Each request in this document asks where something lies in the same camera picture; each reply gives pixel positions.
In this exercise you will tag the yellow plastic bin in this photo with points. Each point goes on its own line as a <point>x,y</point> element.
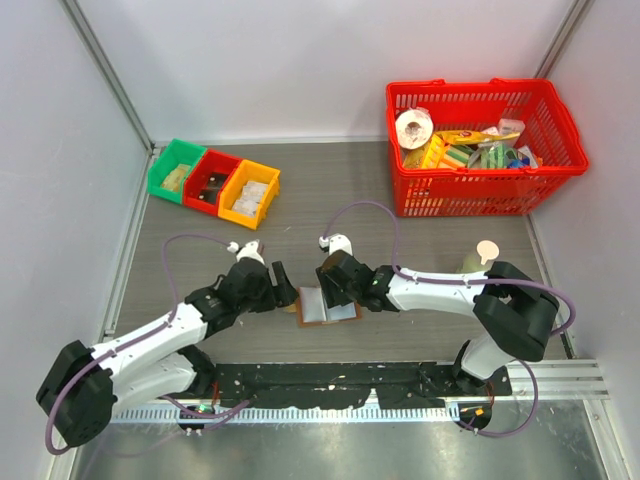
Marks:
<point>245,172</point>

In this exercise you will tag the white tape roll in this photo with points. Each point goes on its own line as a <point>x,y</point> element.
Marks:
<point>414,128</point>

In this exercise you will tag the black cards in red bin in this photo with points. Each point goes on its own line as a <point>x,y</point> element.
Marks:
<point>210,191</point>

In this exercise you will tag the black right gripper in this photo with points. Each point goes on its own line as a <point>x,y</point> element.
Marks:
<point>333,297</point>

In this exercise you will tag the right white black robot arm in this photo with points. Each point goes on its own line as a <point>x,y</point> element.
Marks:
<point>516,316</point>

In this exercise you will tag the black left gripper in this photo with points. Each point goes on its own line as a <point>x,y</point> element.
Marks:
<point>281,294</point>

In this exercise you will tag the yellow snack packets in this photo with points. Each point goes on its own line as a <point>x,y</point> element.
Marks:
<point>449,149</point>

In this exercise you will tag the gold cards in green bin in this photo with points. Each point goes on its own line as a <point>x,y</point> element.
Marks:
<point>175,178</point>

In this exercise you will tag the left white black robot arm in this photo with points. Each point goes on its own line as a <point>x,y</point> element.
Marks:
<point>87,386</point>

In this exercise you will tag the red plastic bin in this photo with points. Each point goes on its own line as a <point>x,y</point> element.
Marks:
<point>204,184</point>

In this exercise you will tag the silver card in yellow bin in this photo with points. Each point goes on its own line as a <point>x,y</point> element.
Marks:
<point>255,186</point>

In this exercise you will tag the green bottle white cap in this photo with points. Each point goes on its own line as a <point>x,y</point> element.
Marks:
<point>480,258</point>

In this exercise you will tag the blue white package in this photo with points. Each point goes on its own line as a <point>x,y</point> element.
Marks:
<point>522,157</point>

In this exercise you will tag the red shopping basket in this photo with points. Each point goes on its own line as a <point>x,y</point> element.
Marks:
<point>550,132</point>

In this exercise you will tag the green plastic bin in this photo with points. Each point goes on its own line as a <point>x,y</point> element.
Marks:
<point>177,152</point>

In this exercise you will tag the silver white card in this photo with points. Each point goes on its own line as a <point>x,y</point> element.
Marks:
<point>238,208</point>

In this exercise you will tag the white pink box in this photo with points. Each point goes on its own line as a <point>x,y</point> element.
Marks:
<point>506,129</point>

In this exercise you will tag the green white package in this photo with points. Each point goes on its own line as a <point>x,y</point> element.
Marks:
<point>494,156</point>

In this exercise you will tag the brown leather card holder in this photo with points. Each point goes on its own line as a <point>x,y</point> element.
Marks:
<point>311,309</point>

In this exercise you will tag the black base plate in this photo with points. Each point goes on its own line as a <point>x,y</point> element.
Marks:
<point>338,386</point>

